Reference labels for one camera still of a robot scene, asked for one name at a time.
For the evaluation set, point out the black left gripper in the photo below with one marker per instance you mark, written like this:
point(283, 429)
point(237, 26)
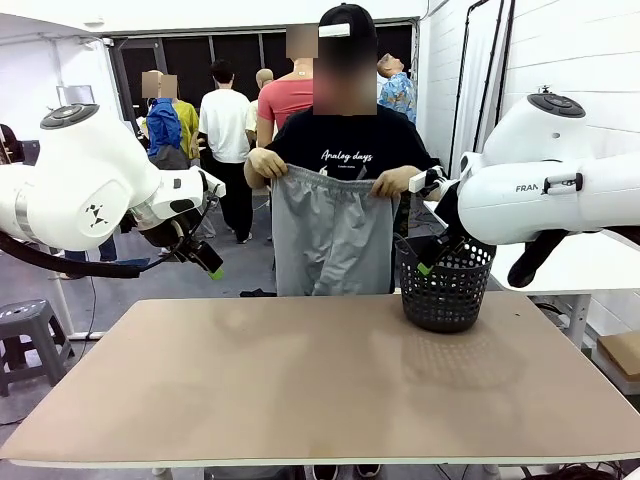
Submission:
point(167, 232)

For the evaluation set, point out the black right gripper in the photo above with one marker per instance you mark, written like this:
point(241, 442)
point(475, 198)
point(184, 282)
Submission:
point(450, 215)

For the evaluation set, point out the black perforated plastic basket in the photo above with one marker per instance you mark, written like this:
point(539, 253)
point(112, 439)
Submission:
point(440, 302)

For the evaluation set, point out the grey training pants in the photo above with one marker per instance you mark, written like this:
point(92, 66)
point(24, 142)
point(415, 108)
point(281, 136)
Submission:
point(330, 235)

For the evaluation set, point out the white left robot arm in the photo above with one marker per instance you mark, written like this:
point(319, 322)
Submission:
point(75, 175)

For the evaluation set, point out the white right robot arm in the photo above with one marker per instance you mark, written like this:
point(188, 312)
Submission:
point(550, 165)

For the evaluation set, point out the person's right forearm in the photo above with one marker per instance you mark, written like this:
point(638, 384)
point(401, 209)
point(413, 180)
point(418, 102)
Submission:
point(256, 181)

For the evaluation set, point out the person's left hand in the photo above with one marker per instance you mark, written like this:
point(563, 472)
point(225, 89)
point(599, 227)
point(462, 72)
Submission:
point(396, 182)

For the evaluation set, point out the person's right hand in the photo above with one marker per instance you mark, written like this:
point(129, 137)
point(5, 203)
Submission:
point(270, 164)

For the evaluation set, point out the black cloth on floor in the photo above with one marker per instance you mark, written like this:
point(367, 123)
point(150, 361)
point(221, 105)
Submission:
point(257, 293)

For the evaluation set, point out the blue floor mat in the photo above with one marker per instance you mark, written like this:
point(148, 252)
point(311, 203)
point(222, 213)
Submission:
point(135, 261)

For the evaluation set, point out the person in blue jeans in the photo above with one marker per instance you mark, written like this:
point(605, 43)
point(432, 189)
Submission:
point(107, 250)

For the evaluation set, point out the white side table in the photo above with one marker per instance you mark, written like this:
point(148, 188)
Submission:
point(575, 270)

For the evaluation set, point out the person in white t-shirt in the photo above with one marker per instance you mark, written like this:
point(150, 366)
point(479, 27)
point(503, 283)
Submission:
point(225, 125)

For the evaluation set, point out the mannequin in yellow shirt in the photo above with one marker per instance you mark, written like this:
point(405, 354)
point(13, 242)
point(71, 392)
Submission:
point(187, 120)

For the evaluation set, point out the white table with leg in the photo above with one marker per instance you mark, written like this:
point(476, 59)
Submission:
point(62, 295)

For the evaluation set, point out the person in black t-shirt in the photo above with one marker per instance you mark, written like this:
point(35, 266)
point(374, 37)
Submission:
point(345, 135)

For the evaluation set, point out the mannequin in floral shirt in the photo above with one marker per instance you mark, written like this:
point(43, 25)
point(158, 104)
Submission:
point(400, 95)

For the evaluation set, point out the mannequin in red shirt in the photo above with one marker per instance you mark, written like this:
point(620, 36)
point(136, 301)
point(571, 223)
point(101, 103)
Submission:
point(282, 105)

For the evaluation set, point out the bald mannequin in cream shirt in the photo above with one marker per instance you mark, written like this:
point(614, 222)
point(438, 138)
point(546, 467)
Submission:
point(264, 79)

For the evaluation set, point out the grey plastic stool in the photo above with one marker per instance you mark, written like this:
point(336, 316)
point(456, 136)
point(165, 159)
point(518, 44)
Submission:
point(30, 325)

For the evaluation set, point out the brown cardboard box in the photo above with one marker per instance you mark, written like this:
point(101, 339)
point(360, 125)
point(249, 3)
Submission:
point(622, 357)

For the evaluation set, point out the black backdrop stand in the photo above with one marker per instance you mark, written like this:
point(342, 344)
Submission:
point(502, 50)

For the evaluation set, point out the black shoe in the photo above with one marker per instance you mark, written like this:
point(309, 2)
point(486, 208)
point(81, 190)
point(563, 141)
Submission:
point(325, 472)
point(368, 472)

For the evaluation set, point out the black cap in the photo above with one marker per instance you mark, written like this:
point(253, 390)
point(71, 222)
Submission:
point(357, 25)

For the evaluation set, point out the white head-mounted device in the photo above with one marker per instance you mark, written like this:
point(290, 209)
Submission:
point(334, 30)

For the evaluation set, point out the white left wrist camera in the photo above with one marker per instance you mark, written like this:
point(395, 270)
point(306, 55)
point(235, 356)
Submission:
point(214, 186)

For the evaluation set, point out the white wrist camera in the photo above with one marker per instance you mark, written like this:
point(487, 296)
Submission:
point(214, 186)
point(422, 181)

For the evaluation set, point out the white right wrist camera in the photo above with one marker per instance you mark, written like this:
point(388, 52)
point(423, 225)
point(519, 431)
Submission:
point(422, 181)

